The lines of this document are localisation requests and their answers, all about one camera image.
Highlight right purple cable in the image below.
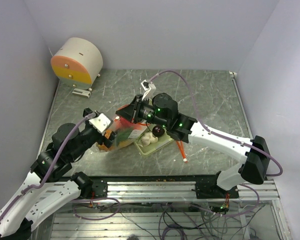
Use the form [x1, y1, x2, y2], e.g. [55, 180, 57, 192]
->
[147, 69, 284, 176]

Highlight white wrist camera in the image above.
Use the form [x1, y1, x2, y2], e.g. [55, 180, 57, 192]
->
[141, 80, 157, 101]
[83, 108, 114, 136]

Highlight beige drum orange yellow face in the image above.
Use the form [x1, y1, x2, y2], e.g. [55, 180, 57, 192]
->
[50, 37, 104, 90]

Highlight aluminium rail frame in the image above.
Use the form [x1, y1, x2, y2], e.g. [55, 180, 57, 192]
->
[89, 174, 280, 203]

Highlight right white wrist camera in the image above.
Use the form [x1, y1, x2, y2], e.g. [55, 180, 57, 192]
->
[141, 80, 157, 101]

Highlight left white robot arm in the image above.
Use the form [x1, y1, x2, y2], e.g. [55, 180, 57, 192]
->
[0, 119, 116, 240]

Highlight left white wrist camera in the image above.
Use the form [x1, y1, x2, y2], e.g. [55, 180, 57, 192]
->
[83, 108, 114, 136]

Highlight red yellow toy mango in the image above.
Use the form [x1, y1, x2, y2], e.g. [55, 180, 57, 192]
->
[114, 116, 133, 130]

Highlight orange toy pineapple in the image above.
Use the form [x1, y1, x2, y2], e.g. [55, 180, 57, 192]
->
[109, 128, 136, 151]

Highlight white toy garlic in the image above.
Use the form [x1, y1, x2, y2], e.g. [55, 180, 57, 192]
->
[139, 131, 159, 147]

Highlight dark toy plum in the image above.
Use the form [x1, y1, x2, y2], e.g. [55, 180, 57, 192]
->
[151, 125, 165, 138]

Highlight clear zip bag orange zipper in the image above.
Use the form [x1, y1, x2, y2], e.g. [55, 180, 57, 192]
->
[96, 116, 148, 152]

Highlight spare clear zip bag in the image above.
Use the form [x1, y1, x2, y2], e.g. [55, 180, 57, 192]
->
[176, 141, 189, 163]

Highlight pale green plastic basket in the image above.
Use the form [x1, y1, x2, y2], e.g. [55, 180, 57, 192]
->
[130, 120, 173, 156]

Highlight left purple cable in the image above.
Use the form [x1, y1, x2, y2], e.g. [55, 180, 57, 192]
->
[0, 112, 97, 233]

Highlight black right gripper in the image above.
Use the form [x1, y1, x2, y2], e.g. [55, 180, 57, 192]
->
[116, 94, 170, 129]

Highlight purple cable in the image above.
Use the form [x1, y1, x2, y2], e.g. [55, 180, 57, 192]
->
[147, 69, 284, 176]
[0, 112, 97, 233]

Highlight small white bracket block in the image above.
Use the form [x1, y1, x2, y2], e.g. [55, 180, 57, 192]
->
[72, 88, 91, 99]

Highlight loose cables under table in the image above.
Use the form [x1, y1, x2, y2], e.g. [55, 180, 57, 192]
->
[69, 194, 266, 240]

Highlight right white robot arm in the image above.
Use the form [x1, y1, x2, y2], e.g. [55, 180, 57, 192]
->
[115, 93, 270, 199]

